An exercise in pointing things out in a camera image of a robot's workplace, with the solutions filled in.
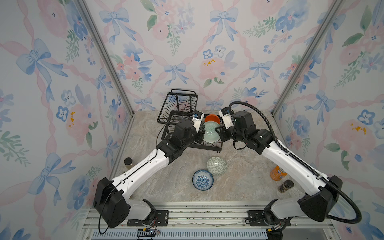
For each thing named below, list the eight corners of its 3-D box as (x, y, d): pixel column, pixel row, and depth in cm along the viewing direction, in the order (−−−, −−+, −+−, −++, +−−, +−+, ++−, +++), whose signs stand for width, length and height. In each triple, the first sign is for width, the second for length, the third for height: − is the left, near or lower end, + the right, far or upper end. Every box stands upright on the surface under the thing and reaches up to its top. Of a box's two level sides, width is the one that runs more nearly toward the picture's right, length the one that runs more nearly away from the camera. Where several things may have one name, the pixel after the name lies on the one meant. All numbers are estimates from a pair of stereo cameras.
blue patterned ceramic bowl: (202, 194, 83) (202, 192, 79) (190, 180, 88) (189, 177, 84) (215, 182, 88) (216, 179, 84) (203, 169, 92) (203, 166, 89)
